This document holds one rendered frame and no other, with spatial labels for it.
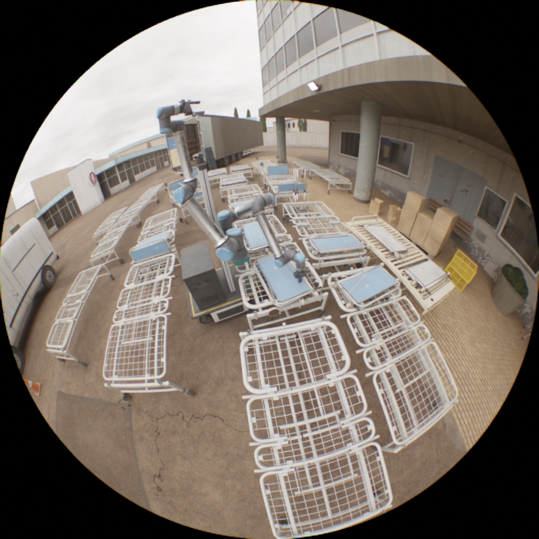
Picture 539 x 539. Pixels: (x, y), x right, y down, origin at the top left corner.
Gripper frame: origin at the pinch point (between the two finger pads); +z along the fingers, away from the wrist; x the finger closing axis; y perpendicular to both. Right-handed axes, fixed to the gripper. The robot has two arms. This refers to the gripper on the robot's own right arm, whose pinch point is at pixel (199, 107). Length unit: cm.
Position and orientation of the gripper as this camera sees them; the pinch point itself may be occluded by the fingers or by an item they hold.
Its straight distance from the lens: 161.3
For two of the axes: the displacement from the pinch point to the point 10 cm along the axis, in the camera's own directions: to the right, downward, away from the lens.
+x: 3.8, 8.9, 2.5
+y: -5.6, 0.1, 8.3
